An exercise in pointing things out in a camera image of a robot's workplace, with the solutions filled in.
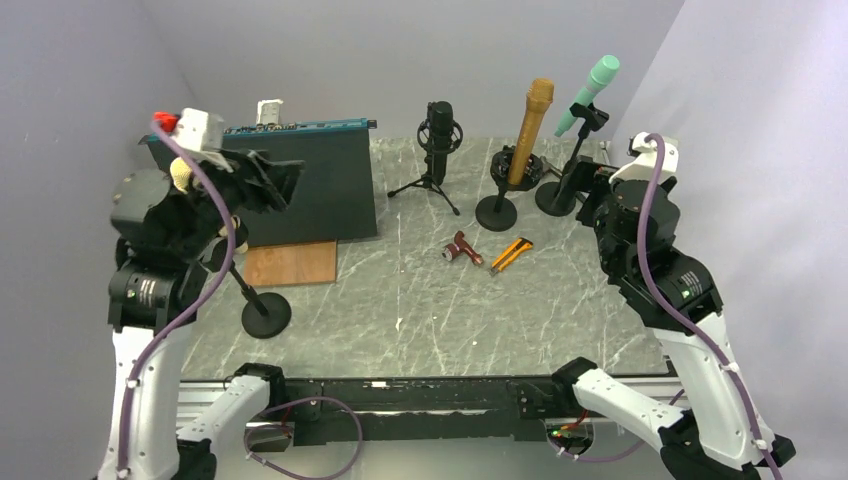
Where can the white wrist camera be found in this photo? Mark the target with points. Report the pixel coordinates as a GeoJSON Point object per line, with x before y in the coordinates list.
{"type": "Point", "coordinates": [644, 153]}
{"type": "Point", "coordinates": [190, 131]}

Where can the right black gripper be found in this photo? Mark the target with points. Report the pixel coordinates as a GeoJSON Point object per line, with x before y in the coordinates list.
{"type": "Point", "coordinates": [591, 177]}

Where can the black round-base shock mount stand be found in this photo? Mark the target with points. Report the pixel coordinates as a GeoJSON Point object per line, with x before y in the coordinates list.
{"type": "Point", "coordinates": [497, 212]}

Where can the black condenser microphone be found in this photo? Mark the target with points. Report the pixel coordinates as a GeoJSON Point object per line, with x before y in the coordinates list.
{"type": "Point", "coordinates": [440, 127]}

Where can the black tripod shock mount stand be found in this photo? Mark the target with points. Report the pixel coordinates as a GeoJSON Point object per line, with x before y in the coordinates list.
{"type": "Point", "coordinates": [425, 181]}

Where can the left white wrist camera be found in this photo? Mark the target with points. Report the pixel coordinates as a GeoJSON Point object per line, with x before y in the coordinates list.
{"type": "Point", "coordinates": [190, 131]}

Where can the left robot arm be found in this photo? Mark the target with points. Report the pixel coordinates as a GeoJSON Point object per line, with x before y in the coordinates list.
{"type": "Point", "coordinates": [177, 239]}

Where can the cream yellow microphone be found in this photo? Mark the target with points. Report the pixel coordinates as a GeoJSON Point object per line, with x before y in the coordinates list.
{"type": "Point", "coordinates": [181, 174]}

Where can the black round-base clip stand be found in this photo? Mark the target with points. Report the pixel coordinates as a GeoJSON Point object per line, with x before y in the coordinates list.
{"type": "Point", "coordinates": [560, 199]}

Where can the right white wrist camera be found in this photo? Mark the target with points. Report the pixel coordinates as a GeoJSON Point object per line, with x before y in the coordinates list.
{"type": "Point", "coordinates": [644, 153]}

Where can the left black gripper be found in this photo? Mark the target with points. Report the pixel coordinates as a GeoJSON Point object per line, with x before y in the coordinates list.
{"type": "Point", "coordinates": [276, 178]}

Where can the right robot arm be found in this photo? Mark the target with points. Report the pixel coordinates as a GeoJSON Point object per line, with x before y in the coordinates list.
{"type": "Point", "coordinates": [719, 434]}

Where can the brown wooden board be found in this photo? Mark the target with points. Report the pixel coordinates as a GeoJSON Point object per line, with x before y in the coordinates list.
{"type": "Point", "coordinates": [293, 264]}

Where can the dark rack unit blue edge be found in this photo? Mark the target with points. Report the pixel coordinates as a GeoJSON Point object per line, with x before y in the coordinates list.
{"type": "Point", "coordinates": [334, 198]}

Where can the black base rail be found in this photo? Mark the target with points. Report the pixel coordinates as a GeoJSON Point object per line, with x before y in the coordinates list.
{"type": "Point", "coordinates": [324, 410]}

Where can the gold microphone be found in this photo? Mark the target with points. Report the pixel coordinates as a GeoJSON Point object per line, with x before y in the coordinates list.
{"type": "Point", "coordinates": [539, 97]}

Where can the orange utility knife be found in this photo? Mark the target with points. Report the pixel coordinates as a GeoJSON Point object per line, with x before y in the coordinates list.
{"type": "Point", "coordinates": [510, 254]}

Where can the black left round-base stand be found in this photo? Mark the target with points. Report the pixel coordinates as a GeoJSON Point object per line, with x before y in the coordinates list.
{"type": "Point", "coordinates": [265, 315]}

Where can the mint green microphone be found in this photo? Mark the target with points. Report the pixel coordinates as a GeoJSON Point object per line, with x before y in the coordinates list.
{"type": "Point", "coordinates": [600, 76]}

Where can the white block behind rack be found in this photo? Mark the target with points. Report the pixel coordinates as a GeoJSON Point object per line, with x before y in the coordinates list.
{"type": "Point", "coordinates": [268, 111]}

